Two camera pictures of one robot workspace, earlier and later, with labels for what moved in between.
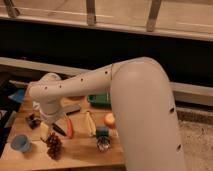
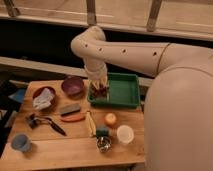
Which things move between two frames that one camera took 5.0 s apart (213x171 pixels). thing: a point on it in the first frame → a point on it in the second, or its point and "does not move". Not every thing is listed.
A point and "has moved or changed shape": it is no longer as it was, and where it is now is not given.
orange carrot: [69, 128] → [73, 118]
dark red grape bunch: [53, 146] has moved or changed shape
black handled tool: [33, 121] does not move
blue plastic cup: [21, 142] does not move
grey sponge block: [69, 109] does not move
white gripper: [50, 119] → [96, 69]
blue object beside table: [18, 96] does not move
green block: [102, 131] does not move
